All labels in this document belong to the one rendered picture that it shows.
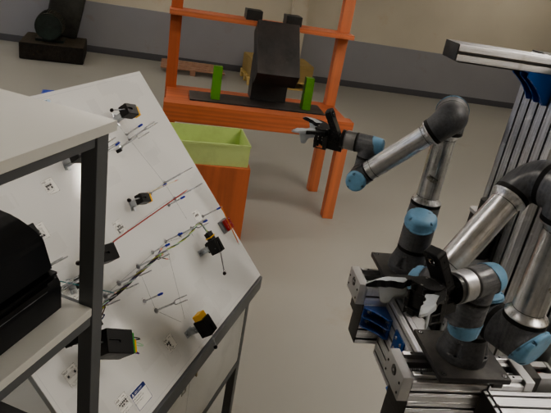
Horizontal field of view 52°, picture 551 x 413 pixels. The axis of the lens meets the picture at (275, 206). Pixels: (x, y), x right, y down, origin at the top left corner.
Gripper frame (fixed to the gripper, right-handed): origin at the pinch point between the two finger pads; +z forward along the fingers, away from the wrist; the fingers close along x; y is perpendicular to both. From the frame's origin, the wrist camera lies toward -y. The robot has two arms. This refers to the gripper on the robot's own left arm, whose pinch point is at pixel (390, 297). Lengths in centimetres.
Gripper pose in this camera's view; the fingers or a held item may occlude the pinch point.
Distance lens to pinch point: 116.7
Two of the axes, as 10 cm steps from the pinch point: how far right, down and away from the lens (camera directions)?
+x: -5.5, -3.0, 7.8
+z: -8.3, 1.0, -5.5
